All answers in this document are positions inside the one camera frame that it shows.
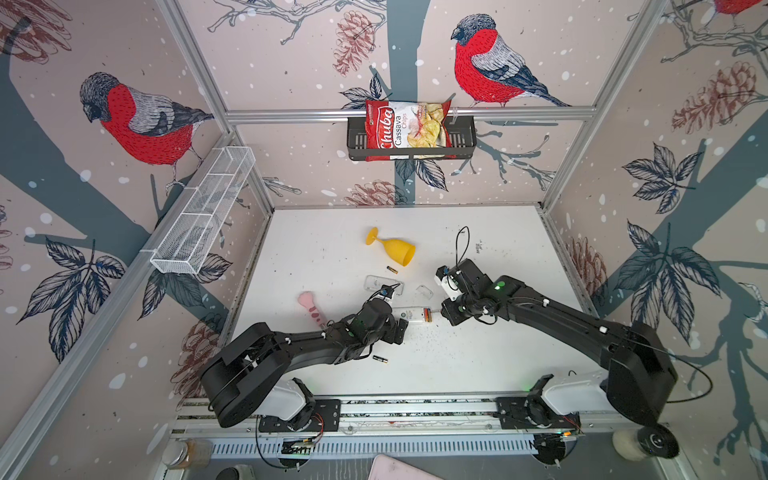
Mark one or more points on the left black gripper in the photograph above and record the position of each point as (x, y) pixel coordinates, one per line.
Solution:
(392, 335)

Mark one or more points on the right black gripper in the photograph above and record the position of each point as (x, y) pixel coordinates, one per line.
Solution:
(448, 315)

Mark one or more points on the grey white remote control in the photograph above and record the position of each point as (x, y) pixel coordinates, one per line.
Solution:
(373, 283)

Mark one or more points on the white battery cover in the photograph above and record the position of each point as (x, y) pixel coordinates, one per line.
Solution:
(424, 291)

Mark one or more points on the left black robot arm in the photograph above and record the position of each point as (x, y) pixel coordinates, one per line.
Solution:
(238, 379)

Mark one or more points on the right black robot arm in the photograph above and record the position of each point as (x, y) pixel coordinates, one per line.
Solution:
(640, 374)

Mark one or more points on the yellow plastic goblet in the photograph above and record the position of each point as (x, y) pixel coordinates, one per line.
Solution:
(400, 251)

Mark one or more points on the pink flat object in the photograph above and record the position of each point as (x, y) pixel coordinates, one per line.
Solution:
(387, 468)

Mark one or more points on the red cassava chips bag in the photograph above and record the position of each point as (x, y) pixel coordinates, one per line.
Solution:
(406, 125)

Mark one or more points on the glass jar amber content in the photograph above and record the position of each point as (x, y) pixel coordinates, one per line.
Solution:
(187, 454)

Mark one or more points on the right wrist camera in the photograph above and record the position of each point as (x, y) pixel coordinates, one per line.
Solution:
(447, 283)

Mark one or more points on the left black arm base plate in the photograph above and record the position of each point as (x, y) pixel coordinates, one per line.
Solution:
(318, 416)

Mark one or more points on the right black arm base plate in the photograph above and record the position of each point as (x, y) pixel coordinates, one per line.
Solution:
(524, 413)

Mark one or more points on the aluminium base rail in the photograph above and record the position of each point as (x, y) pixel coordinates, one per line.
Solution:
(398, 426)

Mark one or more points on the black wall basket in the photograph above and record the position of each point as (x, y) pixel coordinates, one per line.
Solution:
(456, 138)

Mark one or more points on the white wire mesh shelf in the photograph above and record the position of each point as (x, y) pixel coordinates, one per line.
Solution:
(193, 232)

